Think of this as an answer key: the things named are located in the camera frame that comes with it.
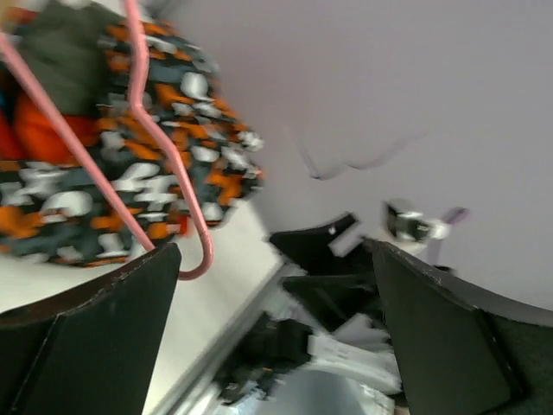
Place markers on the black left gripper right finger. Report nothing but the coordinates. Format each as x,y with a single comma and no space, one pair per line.
462,349

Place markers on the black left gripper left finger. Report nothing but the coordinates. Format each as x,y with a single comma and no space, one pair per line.
90,349

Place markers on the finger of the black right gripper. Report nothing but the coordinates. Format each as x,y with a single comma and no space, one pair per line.
334,300
310,249

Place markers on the orange black camouflage shorts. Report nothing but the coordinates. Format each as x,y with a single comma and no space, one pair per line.
51,209

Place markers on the pink hanger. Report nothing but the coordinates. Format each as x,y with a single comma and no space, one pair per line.
138,77

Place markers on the olive grey shorts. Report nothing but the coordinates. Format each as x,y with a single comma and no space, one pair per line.
61,48

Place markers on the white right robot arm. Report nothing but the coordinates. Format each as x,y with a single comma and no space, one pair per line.
357,350

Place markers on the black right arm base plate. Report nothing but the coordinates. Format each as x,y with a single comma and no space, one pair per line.
246,376

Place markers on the aluminium mounting rail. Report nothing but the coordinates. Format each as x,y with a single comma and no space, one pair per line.
196,392

